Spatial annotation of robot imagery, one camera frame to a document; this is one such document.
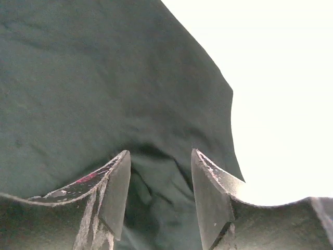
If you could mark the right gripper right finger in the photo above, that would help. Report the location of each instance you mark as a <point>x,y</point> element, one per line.
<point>222,216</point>

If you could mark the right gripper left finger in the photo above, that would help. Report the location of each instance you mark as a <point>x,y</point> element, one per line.
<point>103,193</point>

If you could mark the black t shirt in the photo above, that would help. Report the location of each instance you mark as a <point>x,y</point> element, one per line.
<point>82,81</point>

